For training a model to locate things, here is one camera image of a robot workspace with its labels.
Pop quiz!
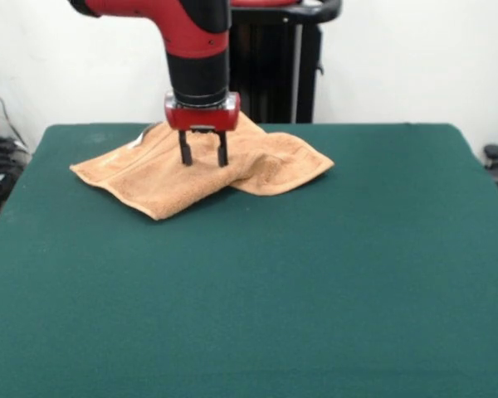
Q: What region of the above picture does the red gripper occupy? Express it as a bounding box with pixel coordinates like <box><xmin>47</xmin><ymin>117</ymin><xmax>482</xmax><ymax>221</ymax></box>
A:
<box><xmin>164</xmin><ymin>91</ymin><xmax>241</xmax><ymax>168</ymax></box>

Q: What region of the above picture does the tan terry towel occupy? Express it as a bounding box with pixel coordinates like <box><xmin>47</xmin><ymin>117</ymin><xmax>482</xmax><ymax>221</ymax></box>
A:
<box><xmin>69</xmin><ymin>111</ymin><xmax>336</xmax><ymax>221</ymax></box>

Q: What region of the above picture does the dark green table cloth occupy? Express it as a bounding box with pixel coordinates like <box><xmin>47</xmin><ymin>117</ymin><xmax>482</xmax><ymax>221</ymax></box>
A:
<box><xmin>0</xmin><ymin>123</ymin><xmax>498</xmax><ymax>398</ymax></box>

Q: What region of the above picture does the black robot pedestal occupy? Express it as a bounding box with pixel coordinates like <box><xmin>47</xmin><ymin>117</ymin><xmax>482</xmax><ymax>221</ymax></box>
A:
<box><xmin>227</xmin><ymin>0</ymin><xmax>344</xmax><ymax>124</ymax></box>

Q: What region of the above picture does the black cable bundle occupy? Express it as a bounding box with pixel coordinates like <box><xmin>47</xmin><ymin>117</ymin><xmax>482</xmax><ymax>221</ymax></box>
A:
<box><xmin>0</xmin><ymin>135</ymin><xmax>32</xmax><ymax>183</ymax></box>

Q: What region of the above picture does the grey cable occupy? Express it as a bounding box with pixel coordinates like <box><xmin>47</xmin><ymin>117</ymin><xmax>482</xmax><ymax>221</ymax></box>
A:
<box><xmin>0</xmin><ymin>76</ymin><xmax>28</xmax><ymax>148</ymax></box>

